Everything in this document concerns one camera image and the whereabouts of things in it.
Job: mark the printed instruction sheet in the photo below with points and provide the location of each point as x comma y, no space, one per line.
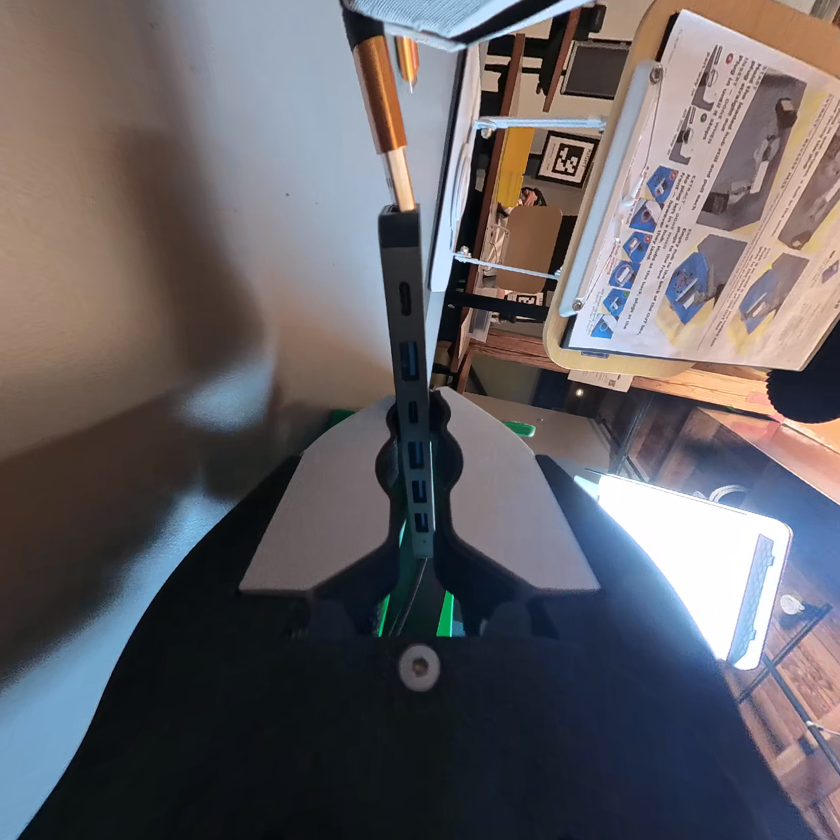
722,197

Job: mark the black white marker tag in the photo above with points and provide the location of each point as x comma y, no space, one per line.
568,159

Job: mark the slim grey usb hub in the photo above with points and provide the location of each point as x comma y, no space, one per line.
407,315

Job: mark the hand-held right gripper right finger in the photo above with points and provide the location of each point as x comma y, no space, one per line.
518,512

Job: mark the studio light panel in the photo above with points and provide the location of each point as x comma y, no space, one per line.
682,558

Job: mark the dark monitor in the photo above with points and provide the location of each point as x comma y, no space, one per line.
597,69

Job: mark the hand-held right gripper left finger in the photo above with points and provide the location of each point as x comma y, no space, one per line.
315,512

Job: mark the green plastic bin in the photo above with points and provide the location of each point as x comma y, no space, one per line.
446,613

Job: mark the yellow plastic bin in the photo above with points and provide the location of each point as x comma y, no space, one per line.
515,164

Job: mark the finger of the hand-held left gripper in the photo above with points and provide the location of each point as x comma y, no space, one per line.
446,16

